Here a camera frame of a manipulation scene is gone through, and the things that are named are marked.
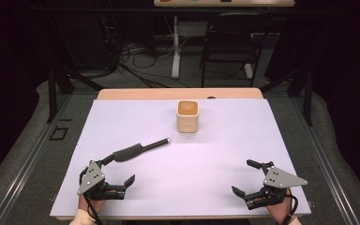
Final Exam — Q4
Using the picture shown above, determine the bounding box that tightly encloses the black chair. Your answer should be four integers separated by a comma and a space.
200, 12, 275, 89

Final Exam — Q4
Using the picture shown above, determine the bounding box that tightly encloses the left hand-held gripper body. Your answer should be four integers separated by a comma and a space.
76, 159, 128, 202

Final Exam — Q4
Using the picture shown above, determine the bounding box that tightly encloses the tangle of floor cables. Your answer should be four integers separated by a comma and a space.
104, 34, 190, 89

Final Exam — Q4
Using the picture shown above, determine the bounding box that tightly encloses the black metal stand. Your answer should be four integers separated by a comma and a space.
45, 15, 105, 124
260, 60, 314, 128

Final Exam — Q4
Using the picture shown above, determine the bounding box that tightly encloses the white table mat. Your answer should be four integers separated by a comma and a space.
50, 98, 312, 218

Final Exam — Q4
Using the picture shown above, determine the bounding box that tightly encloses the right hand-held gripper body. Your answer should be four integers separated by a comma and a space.
245, 160, 309, 211

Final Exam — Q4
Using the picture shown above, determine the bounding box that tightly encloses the grey metal floor rail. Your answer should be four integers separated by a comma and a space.
0, 93, 73, 225
289, 93, 360, 225

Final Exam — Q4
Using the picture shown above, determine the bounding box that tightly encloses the person's right hand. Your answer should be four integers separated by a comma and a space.
256, 188, 295, 225

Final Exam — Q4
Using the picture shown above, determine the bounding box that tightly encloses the person's left hand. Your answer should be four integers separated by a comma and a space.
78, 187, 108, 218

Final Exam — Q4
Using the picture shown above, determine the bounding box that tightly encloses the beige square cup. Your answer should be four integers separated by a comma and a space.
175, 99, 200, 134

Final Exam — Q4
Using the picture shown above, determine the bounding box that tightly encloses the wooden table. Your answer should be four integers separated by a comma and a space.
50, 87, 313, 221

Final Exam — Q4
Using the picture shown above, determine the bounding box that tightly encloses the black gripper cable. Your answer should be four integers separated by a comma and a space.
82, 190, 103, 225
281, 187, 300, 225

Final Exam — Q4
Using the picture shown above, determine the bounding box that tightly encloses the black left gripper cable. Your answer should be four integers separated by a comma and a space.
82, 190, 103, 225

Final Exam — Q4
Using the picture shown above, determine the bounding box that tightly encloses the black tool with grey grip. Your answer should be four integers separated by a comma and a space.
112, 137, 172, 163

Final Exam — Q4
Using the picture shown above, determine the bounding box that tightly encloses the white-legged wooden desk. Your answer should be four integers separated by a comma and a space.
153, 0, 296, 80

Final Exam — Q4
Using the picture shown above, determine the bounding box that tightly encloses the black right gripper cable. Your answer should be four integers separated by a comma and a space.
281, 187, 300, 225

